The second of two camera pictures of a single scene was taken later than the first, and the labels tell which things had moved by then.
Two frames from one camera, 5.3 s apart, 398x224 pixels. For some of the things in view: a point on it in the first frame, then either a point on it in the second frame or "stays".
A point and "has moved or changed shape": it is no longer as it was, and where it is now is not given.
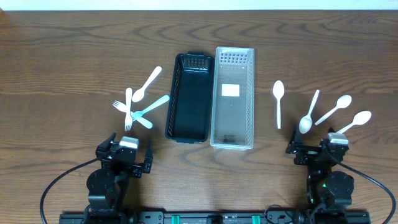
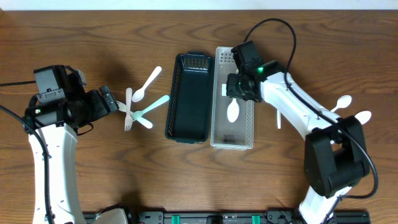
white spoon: [138, 95] stays
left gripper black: [123, 159] -> [107, 98]
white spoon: [342, 102] stays
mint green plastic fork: [138, 114] stays
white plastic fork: [129, 121] stays
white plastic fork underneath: [123, 107] stays
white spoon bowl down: [306, 122] has moved or changed shape
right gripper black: [310, 154] -> [231, 90]
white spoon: [359, 118] stays
